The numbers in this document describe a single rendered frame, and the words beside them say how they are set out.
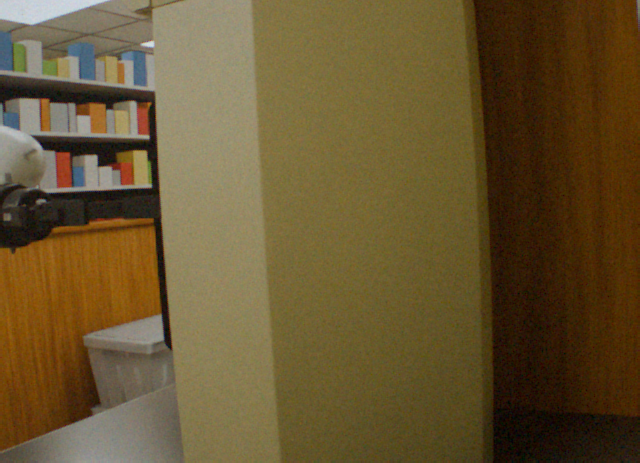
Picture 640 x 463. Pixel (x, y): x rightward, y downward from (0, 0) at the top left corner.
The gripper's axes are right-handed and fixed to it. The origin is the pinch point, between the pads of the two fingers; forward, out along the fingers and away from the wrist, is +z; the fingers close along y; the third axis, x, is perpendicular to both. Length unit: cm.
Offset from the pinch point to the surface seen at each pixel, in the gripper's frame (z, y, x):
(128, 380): -144, 141, 74
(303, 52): 33.2, -11.3, -12.4
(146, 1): 18.6, -14.2, -19.3
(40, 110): -228, 174, -52
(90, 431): -6.0, -3.4, 28.4
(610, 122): 55, 23, -7
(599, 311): 53, 23, 16
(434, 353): 40.7, -3.7, 14.4
